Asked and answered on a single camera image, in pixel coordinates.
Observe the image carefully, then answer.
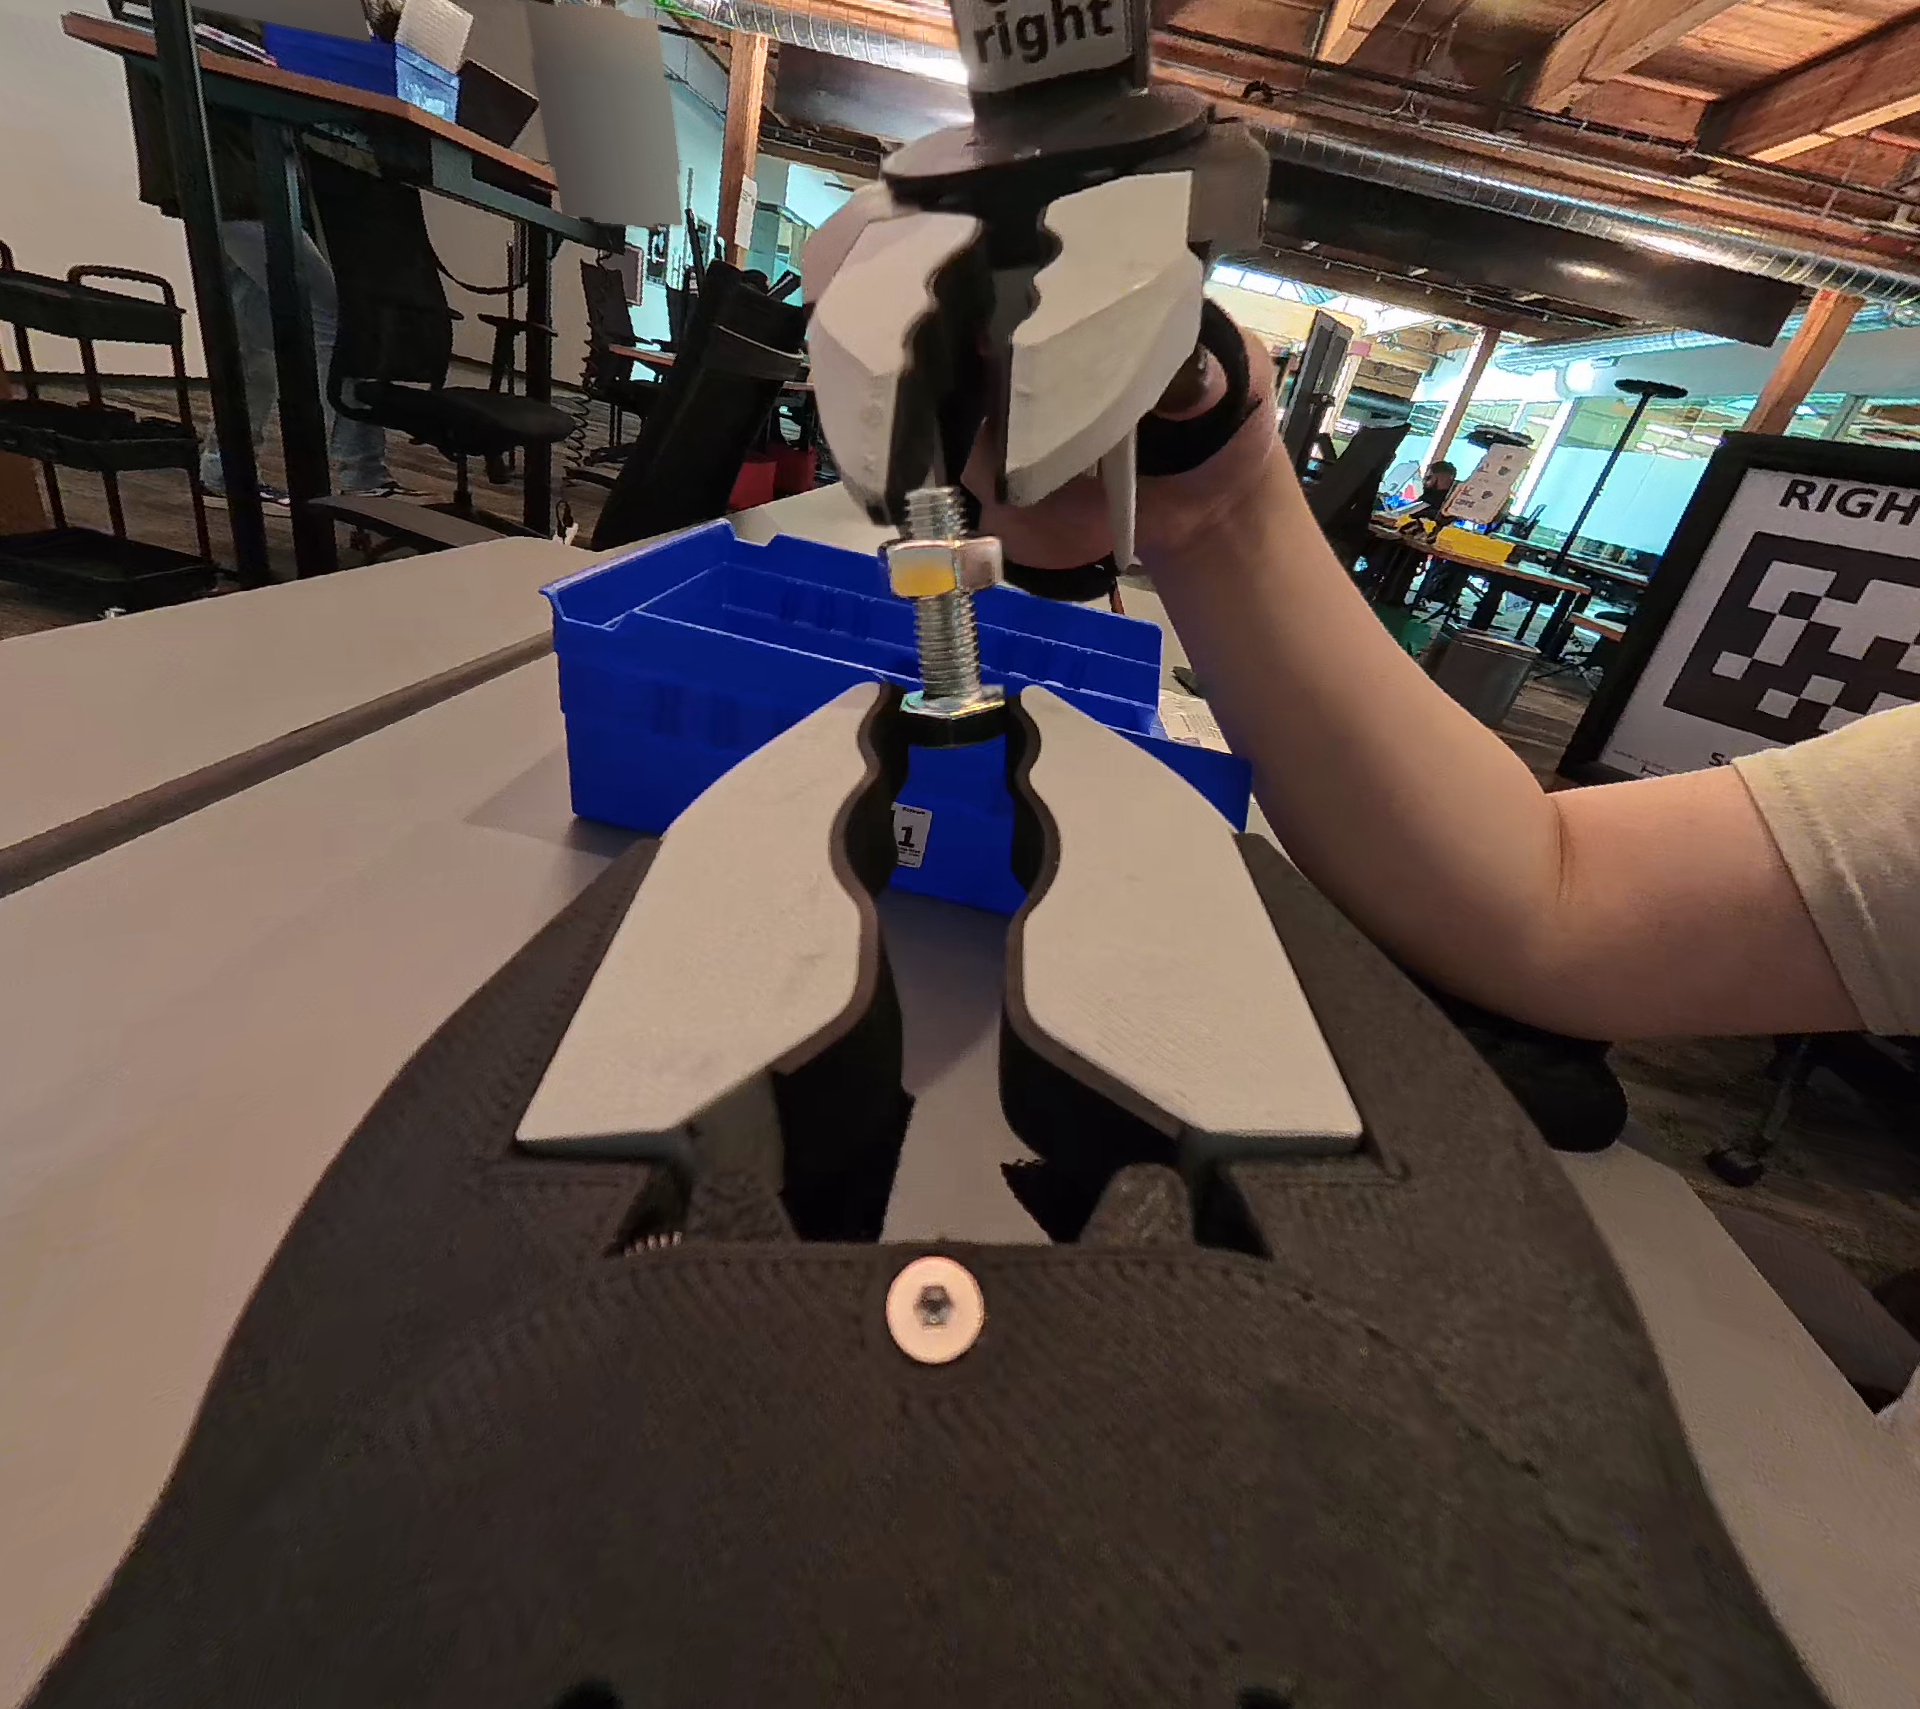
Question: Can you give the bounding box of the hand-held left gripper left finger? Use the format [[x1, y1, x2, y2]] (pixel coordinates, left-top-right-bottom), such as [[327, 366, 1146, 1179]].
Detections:
[[514, 678, 908, 1163]]

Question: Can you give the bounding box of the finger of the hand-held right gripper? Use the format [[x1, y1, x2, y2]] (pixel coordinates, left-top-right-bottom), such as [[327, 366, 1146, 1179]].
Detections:
[[805, 182, 977, 529], [1003, 167, 1212, 514]]

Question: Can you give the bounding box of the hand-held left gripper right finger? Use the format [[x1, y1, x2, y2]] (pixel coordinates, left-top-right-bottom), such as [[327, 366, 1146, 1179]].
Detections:
[[996, 678, 1366, 1163]]

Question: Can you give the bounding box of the blue plastic bin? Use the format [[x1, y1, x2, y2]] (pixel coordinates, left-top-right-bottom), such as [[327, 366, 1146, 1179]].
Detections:
[[545, 519, 1254, 918]]

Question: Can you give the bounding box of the silver hex bolt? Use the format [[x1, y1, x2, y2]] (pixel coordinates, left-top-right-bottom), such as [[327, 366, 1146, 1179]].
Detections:
[[884, 480, 1003, 694]]

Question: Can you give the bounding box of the black mesh elbow pad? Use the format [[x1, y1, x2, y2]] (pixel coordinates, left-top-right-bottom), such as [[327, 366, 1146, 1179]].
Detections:
[[1436, 985, 1633, 1163]]

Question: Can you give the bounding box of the person's right forearm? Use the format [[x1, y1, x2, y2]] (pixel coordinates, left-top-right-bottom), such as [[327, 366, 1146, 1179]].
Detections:
[[1157, 448, 1870, 1044]]

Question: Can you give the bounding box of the person's right hand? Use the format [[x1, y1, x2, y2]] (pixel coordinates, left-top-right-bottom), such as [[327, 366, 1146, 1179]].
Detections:
[[957, 355, 1322, 592]]

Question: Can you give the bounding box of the grey trash can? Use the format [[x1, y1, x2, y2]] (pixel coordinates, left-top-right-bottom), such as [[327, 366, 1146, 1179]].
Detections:
[[1417, 622, 1551, 720]]

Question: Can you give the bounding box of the black office chair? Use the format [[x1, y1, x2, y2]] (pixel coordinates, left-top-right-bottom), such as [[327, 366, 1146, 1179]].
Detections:
[[307, 223, 591, 560]]

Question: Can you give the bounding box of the wooden top desk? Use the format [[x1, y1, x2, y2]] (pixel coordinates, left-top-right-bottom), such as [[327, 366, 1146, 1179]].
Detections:
[[61, 10, 624, 587]]

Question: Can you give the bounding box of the black floor lamp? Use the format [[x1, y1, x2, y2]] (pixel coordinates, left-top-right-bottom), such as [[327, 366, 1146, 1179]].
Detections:
[[1594, 381, 1691, 587]]

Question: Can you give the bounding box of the blue storage bin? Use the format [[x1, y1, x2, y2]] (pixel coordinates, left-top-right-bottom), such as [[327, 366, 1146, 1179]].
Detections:
[[261, 20, 462, 123]]

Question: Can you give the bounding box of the black framed marker sign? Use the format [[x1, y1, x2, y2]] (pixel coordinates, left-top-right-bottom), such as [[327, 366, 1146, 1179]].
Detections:
[[1556, 428, 1920, 788]]

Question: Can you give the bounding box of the black rolling cart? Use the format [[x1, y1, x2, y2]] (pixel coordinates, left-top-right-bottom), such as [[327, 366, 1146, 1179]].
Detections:
[[0, 248, 220, 611]]

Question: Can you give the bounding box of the silver ventilation duct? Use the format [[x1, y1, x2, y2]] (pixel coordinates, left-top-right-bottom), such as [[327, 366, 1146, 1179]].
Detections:
[[548, 0, 977, 84], [1260, 123, 1920, 305]]

